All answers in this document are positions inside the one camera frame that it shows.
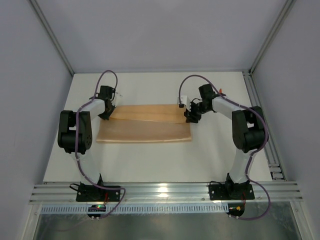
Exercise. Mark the right side aluminium rail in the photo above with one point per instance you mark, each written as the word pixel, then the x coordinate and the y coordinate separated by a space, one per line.
pixel 274 163

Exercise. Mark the perforated cable tray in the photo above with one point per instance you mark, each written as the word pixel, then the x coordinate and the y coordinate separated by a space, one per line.
pixel 135 208

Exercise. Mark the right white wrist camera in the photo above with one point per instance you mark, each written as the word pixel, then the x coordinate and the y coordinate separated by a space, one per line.
pixel 183 101

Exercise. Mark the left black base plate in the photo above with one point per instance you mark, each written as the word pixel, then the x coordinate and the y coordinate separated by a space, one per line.
pixel 90 193

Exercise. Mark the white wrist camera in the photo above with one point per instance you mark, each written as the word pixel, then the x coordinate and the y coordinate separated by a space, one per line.
pixel 117 99
pixel 183 101

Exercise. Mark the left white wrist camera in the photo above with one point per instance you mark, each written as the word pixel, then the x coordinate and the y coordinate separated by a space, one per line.
pixel 117 99

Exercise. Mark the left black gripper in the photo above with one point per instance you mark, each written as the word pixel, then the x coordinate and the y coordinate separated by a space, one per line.
pixel 107 111

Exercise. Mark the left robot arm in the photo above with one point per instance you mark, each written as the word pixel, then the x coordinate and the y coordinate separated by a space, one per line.
pixel 75 135

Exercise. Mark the aluminium rail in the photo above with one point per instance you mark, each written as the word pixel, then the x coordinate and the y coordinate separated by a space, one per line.
pixel 161 193
pixel 274 163

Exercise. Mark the peach cloth napkin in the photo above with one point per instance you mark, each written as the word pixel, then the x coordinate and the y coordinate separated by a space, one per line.
pixel 153 123

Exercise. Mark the right frame post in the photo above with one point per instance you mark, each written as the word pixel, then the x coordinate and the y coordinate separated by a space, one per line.
pixel 274 30

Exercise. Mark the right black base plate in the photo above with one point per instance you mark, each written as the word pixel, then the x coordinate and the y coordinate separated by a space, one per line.
pixel 230 191

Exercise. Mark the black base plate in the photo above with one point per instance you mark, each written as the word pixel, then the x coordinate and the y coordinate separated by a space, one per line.
pixel 230 191
pixel 90 193

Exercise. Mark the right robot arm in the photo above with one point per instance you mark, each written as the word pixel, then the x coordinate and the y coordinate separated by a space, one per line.
pixel 249 135

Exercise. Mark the left frame post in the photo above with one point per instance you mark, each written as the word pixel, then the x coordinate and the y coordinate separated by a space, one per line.
pixel 51 35

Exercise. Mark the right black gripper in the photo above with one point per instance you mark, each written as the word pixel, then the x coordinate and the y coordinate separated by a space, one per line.
pixel 192 114

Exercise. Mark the aluminium front rail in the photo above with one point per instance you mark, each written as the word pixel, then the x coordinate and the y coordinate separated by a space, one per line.
pixel 161 193

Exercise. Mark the frame post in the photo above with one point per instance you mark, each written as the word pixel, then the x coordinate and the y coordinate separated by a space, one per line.
pixel 274 30
pixel 51 35

